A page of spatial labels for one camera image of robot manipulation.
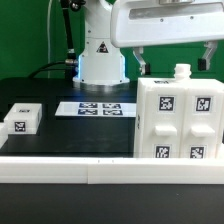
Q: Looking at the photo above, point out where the white cabinet door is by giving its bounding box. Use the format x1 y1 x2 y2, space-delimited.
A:
180 87 224 159
143 87 185 158

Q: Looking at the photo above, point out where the white marker base plate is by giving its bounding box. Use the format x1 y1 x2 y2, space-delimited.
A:
55 102 136 117

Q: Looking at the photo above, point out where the white cabinet body box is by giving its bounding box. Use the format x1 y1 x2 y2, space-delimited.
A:
134 64 224 159

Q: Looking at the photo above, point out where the white thin cable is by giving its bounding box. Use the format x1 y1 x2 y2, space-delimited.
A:
47 0 54 80

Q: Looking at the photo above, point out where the white U-shaped obstacle fence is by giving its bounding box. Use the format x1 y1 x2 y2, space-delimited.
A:
0 119 224 184

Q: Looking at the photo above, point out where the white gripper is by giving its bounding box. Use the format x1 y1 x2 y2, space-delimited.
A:
110 0 224 75

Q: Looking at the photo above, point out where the white cabinet top block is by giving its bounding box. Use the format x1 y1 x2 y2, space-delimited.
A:
4 103 42 134

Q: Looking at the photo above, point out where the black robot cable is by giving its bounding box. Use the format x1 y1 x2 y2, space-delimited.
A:
27 0 80 80

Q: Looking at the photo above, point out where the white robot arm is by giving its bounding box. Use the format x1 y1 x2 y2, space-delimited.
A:
59 0 224 89

